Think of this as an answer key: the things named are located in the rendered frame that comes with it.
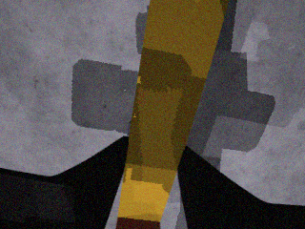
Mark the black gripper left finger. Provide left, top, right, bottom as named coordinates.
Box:
left=0, top=136, right=129, bottom=229

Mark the yellow bar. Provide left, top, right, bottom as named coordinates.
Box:
left=115, top=0, right=230, bottom=229

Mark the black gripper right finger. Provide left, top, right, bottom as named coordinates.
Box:
left=177, top=146, right=305, bottom=229

